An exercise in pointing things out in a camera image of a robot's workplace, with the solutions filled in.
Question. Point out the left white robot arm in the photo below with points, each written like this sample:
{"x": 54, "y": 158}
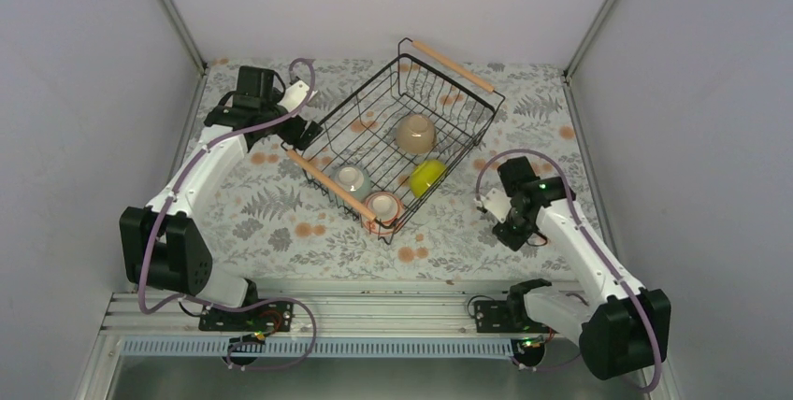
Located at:
{"x": 164, "y": 251}

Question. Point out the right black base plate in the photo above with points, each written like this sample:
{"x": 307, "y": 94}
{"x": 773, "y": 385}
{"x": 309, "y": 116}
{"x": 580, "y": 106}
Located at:
{"x": 494, "y": 317}

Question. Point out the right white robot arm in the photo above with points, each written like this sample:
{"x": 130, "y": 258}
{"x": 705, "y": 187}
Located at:
{"x": 618, "y": 325}

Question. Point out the pale green bowl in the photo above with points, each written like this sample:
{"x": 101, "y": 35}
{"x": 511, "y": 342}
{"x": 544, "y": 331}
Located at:
{"x": 354, "y": 180}

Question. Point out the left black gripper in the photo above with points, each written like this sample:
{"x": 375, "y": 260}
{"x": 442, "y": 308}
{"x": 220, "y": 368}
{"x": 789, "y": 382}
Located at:
{"x": 291, "y": 136}

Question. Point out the floral patterned table mat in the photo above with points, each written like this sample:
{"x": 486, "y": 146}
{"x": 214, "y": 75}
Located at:
{"x": 266, "y": 221}

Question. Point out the yellow-green bowl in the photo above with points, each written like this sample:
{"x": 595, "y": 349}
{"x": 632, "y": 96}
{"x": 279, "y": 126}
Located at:
{"x": 425, "y": 175}

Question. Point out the white slotted cable duct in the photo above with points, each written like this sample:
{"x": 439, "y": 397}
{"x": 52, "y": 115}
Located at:
{"x": 331, "y": 347}

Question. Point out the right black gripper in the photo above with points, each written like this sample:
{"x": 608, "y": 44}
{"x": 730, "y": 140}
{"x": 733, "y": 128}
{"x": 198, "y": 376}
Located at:
{"x": 513, "y": 242}

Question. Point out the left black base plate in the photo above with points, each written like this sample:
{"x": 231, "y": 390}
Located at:
{"x": 272, "y": 317}

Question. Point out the beige ceramic bowl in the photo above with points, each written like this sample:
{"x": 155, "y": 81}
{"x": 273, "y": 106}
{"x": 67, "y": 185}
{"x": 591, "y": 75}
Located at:
{"x": 416, "y": 134}

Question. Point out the black wire dish rack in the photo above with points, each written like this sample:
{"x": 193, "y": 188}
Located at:
{"x": 380, "y": 153}

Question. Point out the white bowl orange rim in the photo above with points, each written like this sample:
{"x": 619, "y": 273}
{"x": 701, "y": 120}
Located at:
{"x": 387, "y": 209}

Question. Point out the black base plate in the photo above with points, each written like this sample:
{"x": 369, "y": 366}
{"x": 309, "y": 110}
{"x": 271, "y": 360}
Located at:
{"x": 494, "y": 317}
{"x": 272, "y": 317}

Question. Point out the aluminium rail frame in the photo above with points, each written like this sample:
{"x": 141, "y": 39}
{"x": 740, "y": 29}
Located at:
{"x": 382, "y": 310}

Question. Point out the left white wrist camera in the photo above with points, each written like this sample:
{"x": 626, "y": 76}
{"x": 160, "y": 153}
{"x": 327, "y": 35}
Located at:
{"x": 296, "y": 94}

